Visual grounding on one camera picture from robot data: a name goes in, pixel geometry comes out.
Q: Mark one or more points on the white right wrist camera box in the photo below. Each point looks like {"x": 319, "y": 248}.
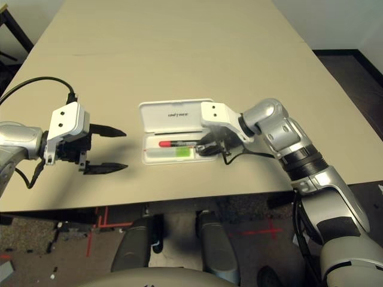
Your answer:
{"x": 218, "y": 115}

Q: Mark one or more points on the white plastic pencil case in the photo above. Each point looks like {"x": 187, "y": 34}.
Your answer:
{"x": 173, "y": 115}

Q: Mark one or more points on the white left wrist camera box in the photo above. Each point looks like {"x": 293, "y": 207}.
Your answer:
{"x": 67, "y": 119}

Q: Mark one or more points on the side table with black legs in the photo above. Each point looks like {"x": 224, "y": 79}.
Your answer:
{"x": 15, "y": 31}

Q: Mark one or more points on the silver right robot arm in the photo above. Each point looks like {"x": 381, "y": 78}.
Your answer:
{"x": 284, "y": 131}

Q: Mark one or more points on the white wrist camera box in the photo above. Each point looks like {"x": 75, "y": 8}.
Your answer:
{"x": 67, "y": 119}
{"x": 218, "y": 115}

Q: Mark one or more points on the red tape lines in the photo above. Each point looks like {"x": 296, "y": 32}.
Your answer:
{"x": 103, "y": 222}

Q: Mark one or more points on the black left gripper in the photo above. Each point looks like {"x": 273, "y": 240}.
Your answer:
{"x": 70, "y": 151}

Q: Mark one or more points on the red tape cross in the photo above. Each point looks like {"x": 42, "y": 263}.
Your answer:
{"x": 273, "y": 230}

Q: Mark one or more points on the grey square floor pad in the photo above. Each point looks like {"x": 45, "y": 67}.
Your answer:
{"x": 6, "y": 269}

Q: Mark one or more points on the red capped black marker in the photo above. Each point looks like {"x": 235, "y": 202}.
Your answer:
{"x": 179, "y": 143}

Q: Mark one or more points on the black shoe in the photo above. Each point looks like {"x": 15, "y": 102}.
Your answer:
{"x": 269, "y": 276}

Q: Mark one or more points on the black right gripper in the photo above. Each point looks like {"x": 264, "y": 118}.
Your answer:
{"x": 226, "y": 140}

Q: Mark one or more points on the green translucent eraser stick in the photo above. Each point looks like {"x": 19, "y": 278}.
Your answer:
{"x": 182, "y": 152}

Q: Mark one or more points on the grey robot torso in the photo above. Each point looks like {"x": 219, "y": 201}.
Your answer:
{"x": 149, "y": 278}

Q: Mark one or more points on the grey robot left leg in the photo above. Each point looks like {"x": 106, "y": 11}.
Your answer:
{"x": 134, "y": 245}

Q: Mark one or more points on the black table frame bar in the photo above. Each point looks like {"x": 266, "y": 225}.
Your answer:
{"x": 77, "y": 228}

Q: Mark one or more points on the grey robot right leg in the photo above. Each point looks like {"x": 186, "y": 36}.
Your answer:
{"x": 217, "y": 245}

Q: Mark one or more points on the grey robot leg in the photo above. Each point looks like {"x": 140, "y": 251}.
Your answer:
{"x": 134, "y": 245}
{"x": 217, "y": 245}

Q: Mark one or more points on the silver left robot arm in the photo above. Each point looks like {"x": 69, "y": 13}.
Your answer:
{"x": 18, "y": 137}

